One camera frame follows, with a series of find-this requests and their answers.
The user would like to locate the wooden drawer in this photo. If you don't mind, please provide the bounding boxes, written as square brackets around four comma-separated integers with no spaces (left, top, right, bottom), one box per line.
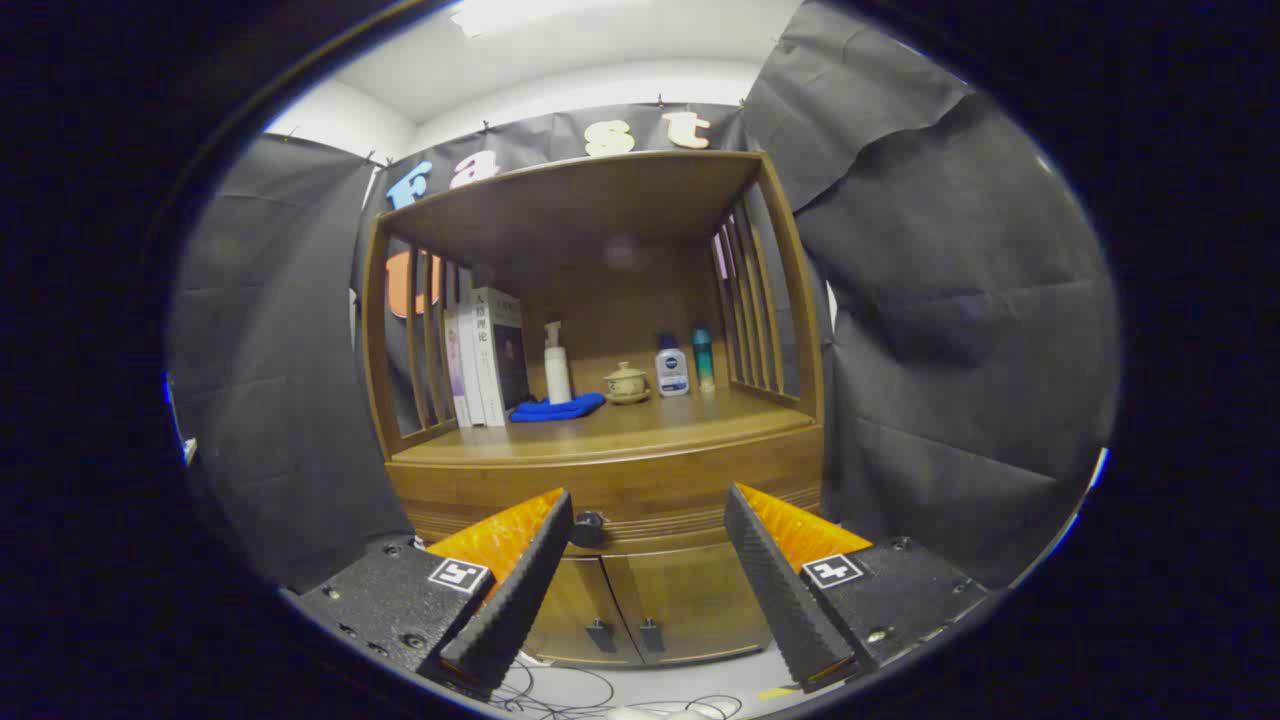
[388,425,823,556]

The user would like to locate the wooden cabinet door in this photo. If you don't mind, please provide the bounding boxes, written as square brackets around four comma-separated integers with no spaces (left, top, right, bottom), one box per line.
[522,555,646,669]
[600,540,776,663]

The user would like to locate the lilac book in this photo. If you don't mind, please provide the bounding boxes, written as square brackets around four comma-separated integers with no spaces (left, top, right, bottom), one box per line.
[443,305,471,429]

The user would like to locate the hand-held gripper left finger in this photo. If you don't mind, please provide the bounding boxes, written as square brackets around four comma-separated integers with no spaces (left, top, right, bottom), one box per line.
[283,487,576,701]

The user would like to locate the black floor cables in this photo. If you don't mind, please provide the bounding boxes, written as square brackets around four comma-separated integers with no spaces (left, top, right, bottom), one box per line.
[480,650,746,720]

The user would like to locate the wooden cabinet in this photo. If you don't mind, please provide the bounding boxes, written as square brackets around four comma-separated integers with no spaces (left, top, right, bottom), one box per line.
[360,150,831,669]

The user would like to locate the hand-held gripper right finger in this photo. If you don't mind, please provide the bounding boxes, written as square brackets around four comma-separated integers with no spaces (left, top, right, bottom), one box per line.
[723,482,991,694]

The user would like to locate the plain white book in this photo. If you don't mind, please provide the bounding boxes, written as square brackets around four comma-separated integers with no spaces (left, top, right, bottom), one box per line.
[457,300,487,428]

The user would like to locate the white lotion bottle blue cap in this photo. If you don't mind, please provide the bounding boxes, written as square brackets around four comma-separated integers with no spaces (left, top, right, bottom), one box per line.
[655,334,691,398]

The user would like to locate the white book with portrait cover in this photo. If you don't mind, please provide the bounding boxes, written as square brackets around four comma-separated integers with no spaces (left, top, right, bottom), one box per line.
[470,286,532,428]

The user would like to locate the beige lidded teacup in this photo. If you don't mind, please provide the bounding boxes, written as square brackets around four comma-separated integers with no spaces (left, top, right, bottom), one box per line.
[603,361,652,405]

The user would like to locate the blue cloth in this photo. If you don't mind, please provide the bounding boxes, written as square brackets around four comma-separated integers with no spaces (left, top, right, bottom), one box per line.
[510,392,607,423]

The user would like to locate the white pump bottle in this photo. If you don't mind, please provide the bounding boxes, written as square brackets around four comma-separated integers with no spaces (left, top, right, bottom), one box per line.
[543,321,573,406]

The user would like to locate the wooden countertop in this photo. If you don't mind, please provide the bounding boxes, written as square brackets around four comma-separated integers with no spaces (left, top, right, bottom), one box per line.
[392,385,816,466]

